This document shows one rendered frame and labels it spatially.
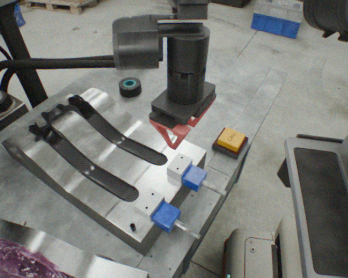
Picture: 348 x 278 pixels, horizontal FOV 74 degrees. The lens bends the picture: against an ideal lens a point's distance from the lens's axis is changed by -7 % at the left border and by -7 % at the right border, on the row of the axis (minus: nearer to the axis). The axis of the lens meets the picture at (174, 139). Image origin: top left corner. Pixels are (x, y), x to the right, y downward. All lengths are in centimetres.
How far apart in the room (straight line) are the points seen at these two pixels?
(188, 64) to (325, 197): 27
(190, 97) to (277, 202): 134
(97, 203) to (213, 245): 98
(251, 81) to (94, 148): 65
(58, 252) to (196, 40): 43
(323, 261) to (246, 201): 125
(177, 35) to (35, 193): 55
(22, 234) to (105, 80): 65
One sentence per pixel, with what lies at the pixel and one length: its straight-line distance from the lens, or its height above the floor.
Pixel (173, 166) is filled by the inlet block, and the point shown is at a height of 92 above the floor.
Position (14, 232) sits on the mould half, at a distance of 58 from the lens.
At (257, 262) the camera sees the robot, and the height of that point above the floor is 28.
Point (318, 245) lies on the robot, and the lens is 37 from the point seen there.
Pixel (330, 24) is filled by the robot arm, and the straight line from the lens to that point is 42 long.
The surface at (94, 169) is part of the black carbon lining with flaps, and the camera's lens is 60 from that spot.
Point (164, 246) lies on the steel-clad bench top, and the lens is 57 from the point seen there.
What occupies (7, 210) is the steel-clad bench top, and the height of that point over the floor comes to 80.
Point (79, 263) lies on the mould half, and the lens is 53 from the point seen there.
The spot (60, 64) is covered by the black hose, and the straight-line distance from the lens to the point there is 96.
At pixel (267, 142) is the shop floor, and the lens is 193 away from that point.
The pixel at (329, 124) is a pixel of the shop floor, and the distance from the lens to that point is 232.
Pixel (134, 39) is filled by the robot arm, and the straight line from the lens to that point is 33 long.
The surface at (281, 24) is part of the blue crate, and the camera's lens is 356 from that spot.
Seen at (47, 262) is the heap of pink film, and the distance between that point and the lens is 51.
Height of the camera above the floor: 134
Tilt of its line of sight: 47 degrees down
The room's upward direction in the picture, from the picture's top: straight up
